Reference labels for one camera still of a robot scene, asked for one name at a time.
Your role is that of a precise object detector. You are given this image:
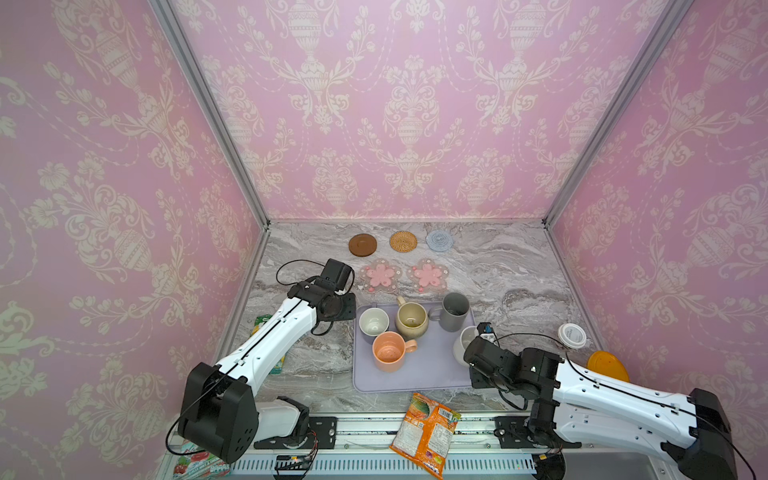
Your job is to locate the beige ceramic mug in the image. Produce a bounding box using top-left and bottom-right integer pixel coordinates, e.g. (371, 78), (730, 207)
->
(395, 296), (429, 340)

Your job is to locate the green yellow Fox's candy bag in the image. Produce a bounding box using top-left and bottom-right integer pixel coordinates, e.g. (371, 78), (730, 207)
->
(251, 315), (286, 375)

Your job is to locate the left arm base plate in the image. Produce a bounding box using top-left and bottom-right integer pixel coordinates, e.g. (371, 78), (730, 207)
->
(253, 416), (338, 450)

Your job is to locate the yellow lidded cup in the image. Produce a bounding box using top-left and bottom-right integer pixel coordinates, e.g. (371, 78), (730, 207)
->
(587, 351), (630, 383)

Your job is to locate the lavender silicone tray mat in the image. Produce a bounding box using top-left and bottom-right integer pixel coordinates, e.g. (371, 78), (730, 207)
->
(352, 321), (471, 393)

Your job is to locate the woven rattan coaster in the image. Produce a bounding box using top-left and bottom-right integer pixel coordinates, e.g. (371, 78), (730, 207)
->
(389, 231), (418, 253)

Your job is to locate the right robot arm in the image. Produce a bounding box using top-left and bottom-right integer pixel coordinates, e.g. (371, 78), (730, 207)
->
(463, 337), (738, 479)

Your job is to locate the orange pink mug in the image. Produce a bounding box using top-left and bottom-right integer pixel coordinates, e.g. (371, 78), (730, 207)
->
(372, 331), (418, 373)

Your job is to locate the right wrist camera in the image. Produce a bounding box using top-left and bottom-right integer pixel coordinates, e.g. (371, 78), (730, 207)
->
(477, 322), (498, 344)

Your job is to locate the orange snack bag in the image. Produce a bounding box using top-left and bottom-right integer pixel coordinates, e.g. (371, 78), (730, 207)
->
(390, 393), (462, 479)

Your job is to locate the white lidded paper cup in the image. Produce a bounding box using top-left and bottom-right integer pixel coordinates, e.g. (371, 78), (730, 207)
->
(557, 323), (588, 350)

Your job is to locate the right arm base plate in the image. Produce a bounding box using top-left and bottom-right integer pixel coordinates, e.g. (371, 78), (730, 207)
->
(493, 415), (582, 451)

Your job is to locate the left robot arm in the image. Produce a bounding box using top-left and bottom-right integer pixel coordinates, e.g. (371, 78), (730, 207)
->
(169, 259), (356, 464)

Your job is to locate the brown wooden coaster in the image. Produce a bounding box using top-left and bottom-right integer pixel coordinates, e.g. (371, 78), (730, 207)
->
(348, 233), (378, 257)

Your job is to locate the blue woven coaster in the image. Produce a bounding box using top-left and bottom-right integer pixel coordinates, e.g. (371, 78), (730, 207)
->
(426, 230), (454, 253)

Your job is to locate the aluminium front rail frame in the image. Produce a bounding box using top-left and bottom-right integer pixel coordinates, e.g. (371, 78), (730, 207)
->
(155, 410), (679, 480)

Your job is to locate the white mug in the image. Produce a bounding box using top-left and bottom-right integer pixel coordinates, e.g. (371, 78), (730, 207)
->
(452, 325), (478, 368)

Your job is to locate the red green Fox's candy bag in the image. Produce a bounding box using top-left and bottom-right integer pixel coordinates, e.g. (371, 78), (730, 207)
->
(172, 442), (232, 480)

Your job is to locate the small lavender white cup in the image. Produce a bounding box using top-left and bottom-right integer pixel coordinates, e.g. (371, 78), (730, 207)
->
(357, 307), (390, 344)

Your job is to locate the pink flower coaster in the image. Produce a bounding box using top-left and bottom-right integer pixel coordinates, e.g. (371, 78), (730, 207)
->
(358, 259), (402, 293)
(406, 258), (450, 293)

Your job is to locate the grey mug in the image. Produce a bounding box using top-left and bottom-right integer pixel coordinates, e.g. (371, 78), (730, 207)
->
(428, 292), (471, 332)

